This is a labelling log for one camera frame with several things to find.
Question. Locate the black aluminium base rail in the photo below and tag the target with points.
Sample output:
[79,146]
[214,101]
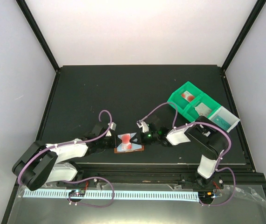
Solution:
[165,173]

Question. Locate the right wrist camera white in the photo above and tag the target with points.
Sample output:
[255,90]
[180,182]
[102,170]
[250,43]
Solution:
[143,125]

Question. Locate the teal card in bin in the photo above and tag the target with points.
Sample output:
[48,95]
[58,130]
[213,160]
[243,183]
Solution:
[221,122]

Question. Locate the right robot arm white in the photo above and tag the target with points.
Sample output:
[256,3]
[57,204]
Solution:
[211,140]

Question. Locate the black frame post left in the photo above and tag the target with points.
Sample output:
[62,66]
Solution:
[38,33]

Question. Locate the black frame post right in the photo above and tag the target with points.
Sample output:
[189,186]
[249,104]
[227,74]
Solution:
[243,33]

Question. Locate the black frame post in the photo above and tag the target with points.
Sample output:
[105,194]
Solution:
[38,33]
[243,33]

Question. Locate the green bin far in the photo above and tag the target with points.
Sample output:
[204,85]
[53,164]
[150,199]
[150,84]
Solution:
[181,103]

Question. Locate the small circuit board left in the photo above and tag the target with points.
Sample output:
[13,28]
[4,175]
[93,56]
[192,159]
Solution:
[77,193]

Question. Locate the small circuit board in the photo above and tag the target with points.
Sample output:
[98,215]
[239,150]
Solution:
[77,193]
[210,194]

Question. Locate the red dotted card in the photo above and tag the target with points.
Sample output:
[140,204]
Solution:
[125,145]
[188,96]

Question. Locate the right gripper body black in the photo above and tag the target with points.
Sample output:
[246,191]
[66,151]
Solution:
[148,139]

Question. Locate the white translucent bin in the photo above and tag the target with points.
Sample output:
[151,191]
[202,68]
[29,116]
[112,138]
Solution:
[227,115]

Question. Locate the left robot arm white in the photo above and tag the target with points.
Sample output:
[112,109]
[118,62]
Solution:
[43,163]

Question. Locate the white slotted cable duct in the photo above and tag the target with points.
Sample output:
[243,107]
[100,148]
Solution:
[116,194]

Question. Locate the green bin middle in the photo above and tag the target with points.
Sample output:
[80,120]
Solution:
[191,115]

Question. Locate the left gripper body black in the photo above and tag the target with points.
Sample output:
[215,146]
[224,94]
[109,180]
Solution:
[107,144]

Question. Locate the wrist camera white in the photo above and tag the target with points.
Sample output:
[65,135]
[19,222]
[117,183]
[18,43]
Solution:
[143,125]
[112,126]

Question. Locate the small circuit board right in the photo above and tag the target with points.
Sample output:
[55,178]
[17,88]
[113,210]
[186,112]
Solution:
[210,194]

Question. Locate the green bin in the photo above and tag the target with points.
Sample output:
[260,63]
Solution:
[181,103]
[191,115]

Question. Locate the white card pink flowers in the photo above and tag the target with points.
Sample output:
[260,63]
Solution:
[203,110]

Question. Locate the red dotted card in bin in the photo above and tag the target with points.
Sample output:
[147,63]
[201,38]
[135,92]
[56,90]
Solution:
[188,96]

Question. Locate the brown leather card holder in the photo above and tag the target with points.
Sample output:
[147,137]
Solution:
[135,148]

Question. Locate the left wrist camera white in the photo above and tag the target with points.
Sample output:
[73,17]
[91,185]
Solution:
[112,126]

